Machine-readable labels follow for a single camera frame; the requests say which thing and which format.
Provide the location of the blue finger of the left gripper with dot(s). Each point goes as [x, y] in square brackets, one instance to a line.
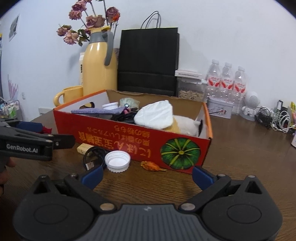
[29, 126]

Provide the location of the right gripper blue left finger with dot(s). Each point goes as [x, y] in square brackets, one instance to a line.
[92, 177]

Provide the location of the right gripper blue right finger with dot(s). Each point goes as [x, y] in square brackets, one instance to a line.
[202, 178]

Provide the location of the white plastic lid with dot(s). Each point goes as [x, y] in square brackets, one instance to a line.
[117, 161]

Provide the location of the yellow white plush toy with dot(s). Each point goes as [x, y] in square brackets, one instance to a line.
[185, 126]

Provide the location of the purple woven cloth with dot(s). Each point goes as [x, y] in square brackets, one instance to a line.
[97, 111]

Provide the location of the white fabric mask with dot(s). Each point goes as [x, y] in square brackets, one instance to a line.
[158, 115]

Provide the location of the clear plastic bag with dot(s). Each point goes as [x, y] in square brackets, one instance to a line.
[128, 102]

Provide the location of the red rose flower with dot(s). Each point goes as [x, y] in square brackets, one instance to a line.
[46, 130]

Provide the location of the person left hand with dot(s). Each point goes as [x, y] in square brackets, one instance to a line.
[4, 175]

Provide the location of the metal rack shelf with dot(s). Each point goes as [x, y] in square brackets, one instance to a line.
[10, 110]

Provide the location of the yellow sponge block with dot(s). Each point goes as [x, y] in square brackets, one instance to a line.
[83, 148]

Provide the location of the yellow mug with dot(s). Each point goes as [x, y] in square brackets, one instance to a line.
[69, 94]

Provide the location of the red cardboard box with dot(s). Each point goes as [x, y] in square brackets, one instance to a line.
[172, 151]

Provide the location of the orange dried peel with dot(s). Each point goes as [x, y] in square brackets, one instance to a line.
[151, 166]

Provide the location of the small white tin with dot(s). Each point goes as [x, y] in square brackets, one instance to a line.
[219, 107]

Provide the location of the white jar lid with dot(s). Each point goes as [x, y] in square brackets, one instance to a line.
[110, 106]

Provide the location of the milk carton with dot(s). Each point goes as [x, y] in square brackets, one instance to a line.
[81, 67]

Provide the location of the yellow thermos jug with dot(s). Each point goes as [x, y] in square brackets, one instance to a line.
[99, 65]

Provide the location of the left water bottle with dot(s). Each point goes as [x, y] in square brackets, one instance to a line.
[213, 80]

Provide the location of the water bottle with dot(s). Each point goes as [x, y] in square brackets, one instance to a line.
[227, 81]
[213, 80]
[239, 89]

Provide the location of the white robot toy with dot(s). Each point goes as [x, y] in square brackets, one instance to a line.
[251, 102]

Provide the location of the clear nut container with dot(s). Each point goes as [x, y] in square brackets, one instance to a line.
[192, 89]

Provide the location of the middle water bottle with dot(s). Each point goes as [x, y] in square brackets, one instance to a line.
[227, 81]

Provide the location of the purple tissue box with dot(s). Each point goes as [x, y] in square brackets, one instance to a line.
[293, 143]

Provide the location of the right water bottle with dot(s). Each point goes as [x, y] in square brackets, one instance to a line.
[239, 89]

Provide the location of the white flat box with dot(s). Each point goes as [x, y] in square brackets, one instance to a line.
[187, 74]

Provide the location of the colourful snack bag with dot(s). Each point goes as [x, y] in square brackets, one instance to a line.
[293, 111]

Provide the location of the dried pink rose bouquet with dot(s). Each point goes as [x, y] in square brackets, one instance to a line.
[84, 11]

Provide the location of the black paper bag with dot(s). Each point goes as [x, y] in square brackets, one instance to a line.
[148, 58]

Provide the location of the wall poster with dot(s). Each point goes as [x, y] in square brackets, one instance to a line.
[14, 27]

